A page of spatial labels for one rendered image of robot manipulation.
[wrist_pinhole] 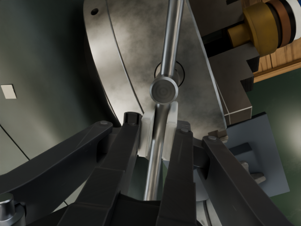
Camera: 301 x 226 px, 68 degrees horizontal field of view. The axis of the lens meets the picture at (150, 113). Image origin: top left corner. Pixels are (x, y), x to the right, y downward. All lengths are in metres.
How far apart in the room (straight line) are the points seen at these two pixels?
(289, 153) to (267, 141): 1.19
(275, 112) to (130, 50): 1.68
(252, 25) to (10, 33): 0.31
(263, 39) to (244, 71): 0.06
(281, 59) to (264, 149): 0.43
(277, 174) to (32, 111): 1.00
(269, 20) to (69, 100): 0.30
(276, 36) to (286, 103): 1.50
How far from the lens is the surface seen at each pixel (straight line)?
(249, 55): 0.37
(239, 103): 0.33
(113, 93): 0.27
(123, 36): 0.27
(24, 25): 0.28
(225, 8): 0.38
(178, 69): 0.25
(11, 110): 0.30
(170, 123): 0.16
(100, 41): 0.28
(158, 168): 0.21
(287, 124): 1.98
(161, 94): 0.17
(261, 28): 0.39
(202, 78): 0.26
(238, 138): 0.93
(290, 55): 0.69
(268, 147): 1.00
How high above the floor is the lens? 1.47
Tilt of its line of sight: 61 degrees down
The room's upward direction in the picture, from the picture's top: 175 degrees counter-clockwise
